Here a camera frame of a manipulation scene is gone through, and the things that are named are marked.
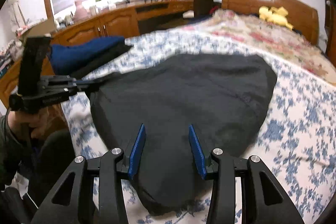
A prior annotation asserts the folded black garment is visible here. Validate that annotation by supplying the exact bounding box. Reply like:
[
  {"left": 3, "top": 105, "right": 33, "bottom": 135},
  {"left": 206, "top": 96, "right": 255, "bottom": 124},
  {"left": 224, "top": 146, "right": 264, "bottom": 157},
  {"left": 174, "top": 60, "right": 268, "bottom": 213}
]
[{"left": 68, "top": 43, "right": 132, "bottom": 79}]

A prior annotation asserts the wooden desk cabinet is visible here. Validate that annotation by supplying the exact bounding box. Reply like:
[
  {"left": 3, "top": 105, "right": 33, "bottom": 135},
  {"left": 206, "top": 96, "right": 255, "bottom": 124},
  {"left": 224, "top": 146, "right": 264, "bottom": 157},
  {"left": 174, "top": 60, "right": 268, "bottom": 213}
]
[{"left": 0, "top": 0, "right": 195, "bottom": 130}]

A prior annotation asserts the dark wooden chair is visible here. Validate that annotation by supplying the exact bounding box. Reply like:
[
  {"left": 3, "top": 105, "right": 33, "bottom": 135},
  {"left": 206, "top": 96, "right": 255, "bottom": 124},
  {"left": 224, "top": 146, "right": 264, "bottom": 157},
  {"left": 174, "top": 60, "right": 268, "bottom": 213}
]
[{"left": 182, "top": 0, "right": 222, "bottom": 19}]

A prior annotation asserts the pink vase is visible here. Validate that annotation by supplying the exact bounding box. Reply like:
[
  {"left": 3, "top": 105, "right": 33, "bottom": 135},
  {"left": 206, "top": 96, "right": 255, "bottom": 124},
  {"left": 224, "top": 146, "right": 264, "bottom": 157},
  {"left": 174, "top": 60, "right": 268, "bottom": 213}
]
[{"left": 73, "top": 0, "right": 88, "bottom": 22}]

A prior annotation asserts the wooden headboard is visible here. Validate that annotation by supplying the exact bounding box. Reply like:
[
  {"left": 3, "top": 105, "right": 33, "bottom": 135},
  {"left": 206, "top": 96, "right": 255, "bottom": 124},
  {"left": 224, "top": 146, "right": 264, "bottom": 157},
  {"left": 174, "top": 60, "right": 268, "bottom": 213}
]
[{"left": 221, "top": 0, "right": 320, "bottom": 46}]

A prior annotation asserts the folded blue garment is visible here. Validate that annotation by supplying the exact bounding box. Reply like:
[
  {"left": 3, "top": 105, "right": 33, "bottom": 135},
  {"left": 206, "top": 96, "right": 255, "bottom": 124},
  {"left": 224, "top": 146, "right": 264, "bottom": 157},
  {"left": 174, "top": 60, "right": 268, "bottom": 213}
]
[{"left": 48, "top": 36, "right": 126, "bottom": 76}]

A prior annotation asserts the red floral quilt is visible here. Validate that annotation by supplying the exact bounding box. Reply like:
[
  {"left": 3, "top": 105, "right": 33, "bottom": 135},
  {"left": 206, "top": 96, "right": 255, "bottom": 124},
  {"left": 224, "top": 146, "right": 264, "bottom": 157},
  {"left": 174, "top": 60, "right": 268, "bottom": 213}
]
[{"left": 183, "top": 9, "right": 335, "bottom": 85}]

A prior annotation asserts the person's left hand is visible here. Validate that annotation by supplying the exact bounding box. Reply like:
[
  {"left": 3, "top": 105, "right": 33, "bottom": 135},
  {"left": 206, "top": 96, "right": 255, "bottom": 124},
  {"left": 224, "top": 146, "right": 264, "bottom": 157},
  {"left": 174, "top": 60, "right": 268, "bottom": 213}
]
[{"left": 7, "top": 105, "right": 68, "bottom": 140}]

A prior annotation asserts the black zip jacket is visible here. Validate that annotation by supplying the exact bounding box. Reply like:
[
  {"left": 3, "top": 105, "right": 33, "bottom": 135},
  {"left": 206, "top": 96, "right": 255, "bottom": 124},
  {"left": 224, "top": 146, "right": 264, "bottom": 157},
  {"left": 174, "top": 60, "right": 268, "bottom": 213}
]
[{"left": 89, "top": 54, "right": 277, "bottom": 215}]

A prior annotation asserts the wooden louvered wardrobe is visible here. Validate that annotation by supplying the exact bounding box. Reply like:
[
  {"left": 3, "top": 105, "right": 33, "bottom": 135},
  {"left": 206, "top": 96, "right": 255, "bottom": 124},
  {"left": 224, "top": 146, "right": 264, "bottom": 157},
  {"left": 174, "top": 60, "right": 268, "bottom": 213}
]
[{"left": 325, "top": 0, "right": 336, "bottom": 66}]

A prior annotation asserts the person's left forearm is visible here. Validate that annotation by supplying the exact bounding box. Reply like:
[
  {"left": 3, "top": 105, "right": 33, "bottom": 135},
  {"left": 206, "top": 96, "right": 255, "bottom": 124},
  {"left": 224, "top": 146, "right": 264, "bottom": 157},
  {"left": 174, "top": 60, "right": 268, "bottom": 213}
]
[{"left": 0, "top": 113, "right": 34, "bottom": 191}]

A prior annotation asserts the yellow plush toy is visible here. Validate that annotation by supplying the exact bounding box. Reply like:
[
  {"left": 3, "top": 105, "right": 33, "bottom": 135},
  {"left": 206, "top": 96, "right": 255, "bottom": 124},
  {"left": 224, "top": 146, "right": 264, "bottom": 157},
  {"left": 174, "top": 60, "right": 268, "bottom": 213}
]
[{"left": 259, "top": 6, "right": 293, "bottom": 30}]

